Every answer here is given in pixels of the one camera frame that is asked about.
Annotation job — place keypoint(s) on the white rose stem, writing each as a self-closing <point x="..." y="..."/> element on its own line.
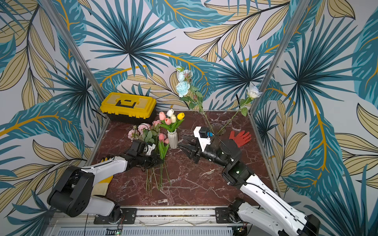
<point x="251" y="94"/>

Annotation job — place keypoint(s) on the magenta rose stem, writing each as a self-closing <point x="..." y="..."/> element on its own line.
<point x="156" y="123"/>

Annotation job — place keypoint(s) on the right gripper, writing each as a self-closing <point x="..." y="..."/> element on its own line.
<point x="198" y="152"/>

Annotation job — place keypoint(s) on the clear glass vase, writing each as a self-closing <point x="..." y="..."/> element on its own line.
<point x="218" y="131"/>

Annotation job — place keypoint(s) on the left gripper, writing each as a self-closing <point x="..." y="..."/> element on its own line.
<point x="154" y="158"/>

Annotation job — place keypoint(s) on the red glove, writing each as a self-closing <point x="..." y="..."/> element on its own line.
<point x="241" y="138"/>

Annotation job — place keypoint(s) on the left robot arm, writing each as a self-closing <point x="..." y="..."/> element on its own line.
<point x="72" y="193"/>

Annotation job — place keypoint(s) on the white ribbed vase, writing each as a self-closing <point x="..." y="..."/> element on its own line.
<point x="173" y="139"/>

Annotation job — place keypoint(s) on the aluminium front rail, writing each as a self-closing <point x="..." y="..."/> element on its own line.
<point x="148" y="216"/>

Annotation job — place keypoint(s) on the pink tulip stem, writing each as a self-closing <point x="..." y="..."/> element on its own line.
<point x="161" y="137"/>
<point x="165" y="165"/>
<point x="160" y="176"/>

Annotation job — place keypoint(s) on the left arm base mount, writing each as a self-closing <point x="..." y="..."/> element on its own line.
<point x="119" y="216"/>

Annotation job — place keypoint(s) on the tall pink white flower spray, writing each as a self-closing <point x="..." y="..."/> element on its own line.
<point x="190" y="93"/>

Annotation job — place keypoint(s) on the tulip bouquet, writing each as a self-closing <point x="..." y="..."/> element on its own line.
<point x="170" y="121"/>

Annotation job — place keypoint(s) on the yellow black toolbox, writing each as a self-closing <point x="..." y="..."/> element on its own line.
<point x="129" y="108"/>

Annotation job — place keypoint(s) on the light pink peony bunch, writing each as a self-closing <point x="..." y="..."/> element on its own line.
<point x="133" y="134"/>

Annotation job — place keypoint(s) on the pink peony spray stem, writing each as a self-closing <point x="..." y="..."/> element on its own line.
<point x="149" y="134"/>

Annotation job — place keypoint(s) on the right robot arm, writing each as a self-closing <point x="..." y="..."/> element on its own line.
<point x="277" y="217"/>

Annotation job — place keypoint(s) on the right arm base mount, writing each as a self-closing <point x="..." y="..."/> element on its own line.
<point x="227" y="215"/>

